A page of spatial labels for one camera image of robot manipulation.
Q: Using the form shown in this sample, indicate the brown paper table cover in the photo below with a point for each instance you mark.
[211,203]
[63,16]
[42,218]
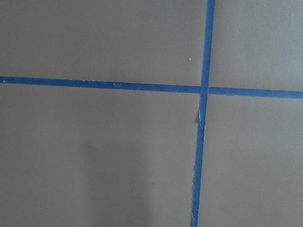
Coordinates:
[151,113]

